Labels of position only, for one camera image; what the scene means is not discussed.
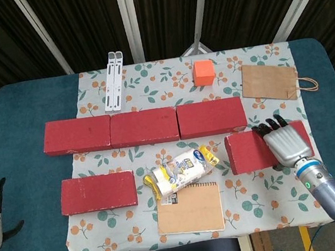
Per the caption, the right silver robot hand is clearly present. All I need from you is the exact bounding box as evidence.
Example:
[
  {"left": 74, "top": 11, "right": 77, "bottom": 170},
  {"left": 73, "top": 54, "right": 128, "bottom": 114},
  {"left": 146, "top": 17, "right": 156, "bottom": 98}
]
[{"left": 250, "top": 110, "right": 317, "bottom": 175}]

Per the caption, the red foam brick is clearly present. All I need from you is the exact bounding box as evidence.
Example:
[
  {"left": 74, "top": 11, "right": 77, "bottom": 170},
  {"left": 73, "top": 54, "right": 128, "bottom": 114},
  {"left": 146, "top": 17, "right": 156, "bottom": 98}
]
[
  {"left": 106, "top": 104, "right": 182, "bottom": 152},
  {"left": 57, "top": 168, "right": 140, "bottom": 218},
  {"left": 222, "top": 118, "right": 316, "bottom": 177},
  {"left": 38, "top": 112, "right": 116, "bottom": 161}
]

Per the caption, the brown paper bag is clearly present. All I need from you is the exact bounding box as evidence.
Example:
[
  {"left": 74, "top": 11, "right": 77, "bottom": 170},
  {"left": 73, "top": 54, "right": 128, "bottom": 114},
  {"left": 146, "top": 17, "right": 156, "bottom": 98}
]
[{"left": 237, "top": 53, "right": 322, "bottom": 109}]

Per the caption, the teal table cover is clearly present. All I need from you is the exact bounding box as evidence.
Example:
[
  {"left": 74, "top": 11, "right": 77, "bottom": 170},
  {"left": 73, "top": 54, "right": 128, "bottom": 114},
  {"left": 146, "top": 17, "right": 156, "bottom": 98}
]
[{"left": 0, "top": 32, "right": 335, "bottom": 251}]

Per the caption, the plastic pack of white rolls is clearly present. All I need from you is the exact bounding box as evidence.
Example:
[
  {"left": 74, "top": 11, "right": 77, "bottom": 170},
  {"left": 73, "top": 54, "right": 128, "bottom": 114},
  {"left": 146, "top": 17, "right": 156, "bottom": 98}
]
[{"left": 139, "top": 142, "right": 224, "bottom": 203}]

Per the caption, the orange foam cube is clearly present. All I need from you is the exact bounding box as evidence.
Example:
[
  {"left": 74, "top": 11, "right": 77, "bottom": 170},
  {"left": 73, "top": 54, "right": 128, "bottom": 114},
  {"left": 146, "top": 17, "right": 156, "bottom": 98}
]
[{"left": 191, "top": 58, "right": 216, "bottom": 88}]

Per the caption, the kraft spiral notebook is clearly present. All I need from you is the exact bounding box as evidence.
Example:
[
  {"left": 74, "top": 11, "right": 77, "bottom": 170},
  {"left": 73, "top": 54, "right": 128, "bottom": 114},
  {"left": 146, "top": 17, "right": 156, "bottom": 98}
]
[{"left": 151, "top": 178, "right": 227, "bottom": 241}]

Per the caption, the grey tripod stand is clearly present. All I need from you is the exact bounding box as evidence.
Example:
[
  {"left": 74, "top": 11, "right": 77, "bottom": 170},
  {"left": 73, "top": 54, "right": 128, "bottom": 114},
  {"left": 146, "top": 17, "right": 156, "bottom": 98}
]
[{"left": 178, "top": 30, "right": 217, "bottom": 59}]

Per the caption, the floral tablecloth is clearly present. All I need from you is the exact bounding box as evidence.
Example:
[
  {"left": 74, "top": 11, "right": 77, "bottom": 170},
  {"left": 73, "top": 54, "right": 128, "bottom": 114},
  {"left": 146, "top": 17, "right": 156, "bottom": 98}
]
[{"left": 39, "top": 34, "right": 335, "bottom": 251}]

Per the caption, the white folding stand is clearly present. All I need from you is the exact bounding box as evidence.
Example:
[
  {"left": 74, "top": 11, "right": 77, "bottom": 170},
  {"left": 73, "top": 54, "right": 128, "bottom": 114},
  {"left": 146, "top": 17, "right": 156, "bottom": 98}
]
[{"left": 95, "top": 50, "right": 132, "bottom": 114}]

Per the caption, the dark pleated curtain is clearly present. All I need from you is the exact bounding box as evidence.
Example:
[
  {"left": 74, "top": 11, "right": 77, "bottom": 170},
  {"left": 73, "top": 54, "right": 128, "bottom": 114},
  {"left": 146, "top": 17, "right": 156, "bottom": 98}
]
[{"left": 0, "top": 0, "right": 335, "bottom": 153}]

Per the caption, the white double frame post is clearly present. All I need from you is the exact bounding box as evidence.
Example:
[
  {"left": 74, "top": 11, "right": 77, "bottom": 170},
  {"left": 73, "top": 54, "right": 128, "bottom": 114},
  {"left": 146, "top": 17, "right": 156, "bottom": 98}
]
[{"left": 115, "top": 0, "right": 147, "bottom": 65}]

